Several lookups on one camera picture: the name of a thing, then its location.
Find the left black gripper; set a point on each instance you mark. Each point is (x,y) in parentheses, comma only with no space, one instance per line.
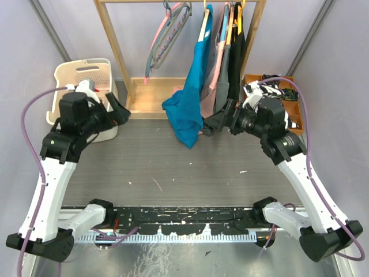
(119,116)

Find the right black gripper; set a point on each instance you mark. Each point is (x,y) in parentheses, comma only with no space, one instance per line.
(233,108)

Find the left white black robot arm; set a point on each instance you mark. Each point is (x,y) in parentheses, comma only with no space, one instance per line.
(81,119)

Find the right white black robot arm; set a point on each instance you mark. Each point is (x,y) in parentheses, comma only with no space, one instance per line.
(325,230)

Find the pink garment on hanger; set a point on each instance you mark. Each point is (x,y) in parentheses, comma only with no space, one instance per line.
(217,44)

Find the grey garment on hanger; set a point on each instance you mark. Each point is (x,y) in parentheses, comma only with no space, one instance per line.
(222,86)

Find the blue t shirt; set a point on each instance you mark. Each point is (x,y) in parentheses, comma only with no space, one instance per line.
(183,107)

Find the black garment on hanger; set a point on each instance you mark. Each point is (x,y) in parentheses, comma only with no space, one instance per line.
(236,53)

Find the wooden hanger with blue shirt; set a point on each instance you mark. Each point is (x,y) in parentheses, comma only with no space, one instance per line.
(204,22)

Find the pink plastic hanger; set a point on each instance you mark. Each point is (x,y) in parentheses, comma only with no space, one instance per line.
(160,31)

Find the grey plastic hanger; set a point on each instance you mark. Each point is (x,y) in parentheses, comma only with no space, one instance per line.
(170,37)

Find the white laundry basket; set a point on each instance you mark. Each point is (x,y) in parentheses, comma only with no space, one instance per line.
(93,76)

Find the black white striped cloth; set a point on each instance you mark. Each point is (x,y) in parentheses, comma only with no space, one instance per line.
(271,91)

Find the wooden clothes rack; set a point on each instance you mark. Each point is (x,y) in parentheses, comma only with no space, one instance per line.
(144,101)

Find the dark patterned cloth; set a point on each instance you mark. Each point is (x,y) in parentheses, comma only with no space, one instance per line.
(290,95)

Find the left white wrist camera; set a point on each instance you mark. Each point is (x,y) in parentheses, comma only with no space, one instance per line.
(86,86)

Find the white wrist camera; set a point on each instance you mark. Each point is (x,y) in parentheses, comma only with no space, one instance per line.
(255,94)
(86,86)

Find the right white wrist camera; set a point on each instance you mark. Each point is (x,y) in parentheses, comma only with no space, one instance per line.
(255,94)

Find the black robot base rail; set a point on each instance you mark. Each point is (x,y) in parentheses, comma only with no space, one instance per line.
(184,224)

